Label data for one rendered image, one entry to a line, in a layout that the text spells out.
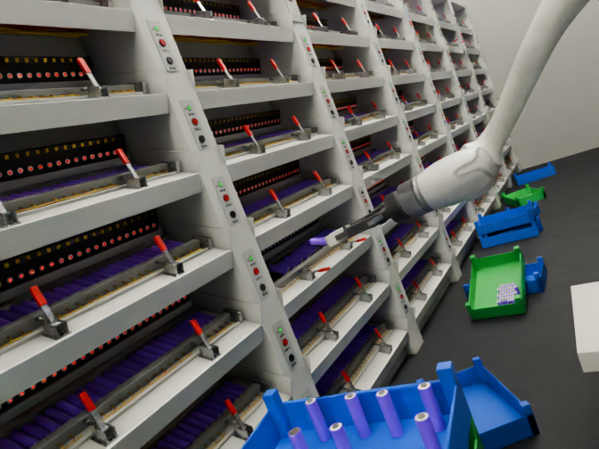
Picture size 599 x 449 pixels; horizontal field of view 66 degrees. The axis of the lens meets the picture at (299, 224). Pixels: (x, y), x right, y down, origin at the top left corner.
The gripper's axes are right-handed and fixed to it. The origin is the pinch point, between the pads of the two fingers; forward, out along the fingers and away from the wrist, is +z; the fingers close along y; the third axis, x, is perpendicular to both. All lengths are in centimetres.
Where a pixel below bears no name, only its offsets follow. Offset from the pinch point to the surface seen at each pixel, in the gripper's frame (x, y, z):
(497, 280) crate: -54, 86, -6
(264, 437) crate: -17, -59, -5
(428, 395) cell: -18, -54, -31
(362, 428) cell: -20, -56, -20
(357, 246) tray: -9.3, 33.4, 14.9
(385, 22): 85, 187, 7
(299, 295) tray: -9.1, -6.2, 16.2
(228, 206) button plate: 20.2, -19.4, 11.5
